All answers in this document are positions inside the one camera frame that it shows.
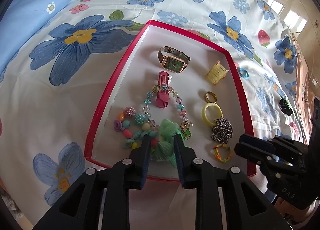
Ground gold finger ring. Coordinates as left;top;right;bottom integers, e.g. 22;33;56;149
204;91;219;104

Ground pink cartoon blanket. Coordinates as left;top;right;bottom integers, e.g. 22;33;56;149
292;35;316;145

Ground gold green face wristwatch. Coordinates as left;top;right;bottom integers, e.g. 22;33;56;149
158;46;190;73

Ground yellow claw hair clip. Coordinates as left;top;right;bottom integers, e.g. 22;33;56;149
205;61;229;86

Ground black velvet scrunchie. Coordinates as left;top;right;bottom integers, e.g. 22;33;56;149
279;98;293;116

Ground small blue hair tie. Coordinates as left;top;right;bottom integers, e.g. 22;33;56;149
238;67;250;80

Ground silver chain bracelet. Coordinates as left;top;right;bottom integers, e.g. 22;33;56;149
210;116;234;145

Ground person's right hand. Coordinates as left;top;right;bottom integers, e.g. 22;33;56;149
274;197;317;223

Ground red shallow box tray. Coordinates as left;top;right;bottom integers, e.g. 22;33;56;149
83;19;258;183

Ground red hair clip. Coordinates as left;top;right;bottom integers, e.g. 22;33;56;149
156;71;171;108

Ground green bow hair tie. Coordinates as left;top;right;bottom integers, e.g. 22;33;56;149
152;118;183;169

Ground pastel glass bead bracelet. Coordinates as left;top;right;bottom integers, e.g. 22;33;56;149
142;84;194;143

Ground light blue floral pillow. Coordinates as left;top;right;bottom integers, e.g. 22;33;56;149
1;0;71;79

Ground orange yellow braided bracelet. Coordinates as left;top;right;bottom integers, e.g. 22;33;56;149
209;144;233;164

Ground yellow hair tie ring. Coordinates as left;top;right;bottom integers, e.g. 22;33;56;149
201;102;224;128

